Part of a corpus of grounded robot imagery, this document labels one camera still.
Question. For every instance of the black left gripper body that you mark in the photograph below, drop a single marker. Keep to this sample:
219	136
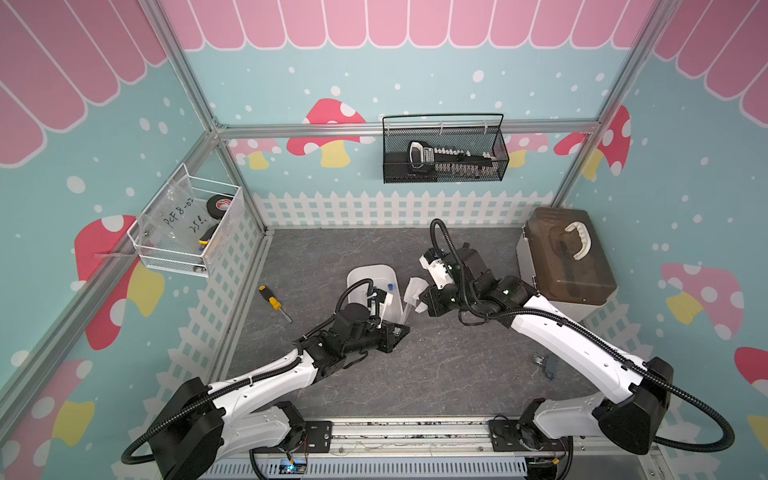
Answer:
387	336

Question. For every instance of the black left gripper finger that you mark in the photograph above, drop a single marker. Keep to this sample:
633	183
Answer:
399	329
392	339

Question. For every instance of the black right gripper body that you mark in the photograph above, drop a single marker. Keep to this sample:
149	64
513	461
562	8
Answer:
435	298

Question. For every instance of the white wiping cloth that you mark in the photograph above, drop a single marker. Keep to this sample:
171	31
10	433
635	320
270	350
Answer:
415	286

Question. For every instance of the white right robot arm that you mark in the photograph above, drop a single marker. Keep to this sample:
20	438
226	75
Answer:
633	394

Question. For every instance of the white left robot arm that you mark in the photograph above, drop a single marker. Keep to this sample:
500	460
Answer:
204	423

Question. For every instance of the brown lidded storage box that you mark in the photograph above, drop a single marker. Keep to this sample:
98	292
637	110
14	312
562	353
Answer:
561	256

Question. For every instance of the yellow black screwdriver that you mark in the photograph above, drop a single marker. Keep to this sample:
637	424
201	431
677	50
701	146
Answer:
275	304

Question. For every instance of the black socket tool set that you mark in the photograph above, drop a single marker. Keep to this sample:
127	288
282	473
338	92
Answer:
426	159

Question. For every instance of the black tape roll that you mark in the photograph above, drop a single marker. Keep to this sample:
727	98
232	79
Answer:
218	205

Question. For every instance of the clear labelled plastic bag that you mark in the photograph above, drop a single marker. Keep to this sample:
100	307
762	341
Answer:
176	221

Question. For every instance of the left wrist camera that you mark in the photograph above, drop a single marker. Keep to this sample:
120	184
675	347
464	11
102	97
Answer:
379	303

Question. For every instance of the black wire mesh basket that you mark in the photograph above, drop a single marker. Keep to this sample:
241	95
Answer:
478	133

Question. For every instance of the white wire wall basket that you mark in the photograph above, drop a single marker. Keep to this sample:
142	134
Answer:
220	244

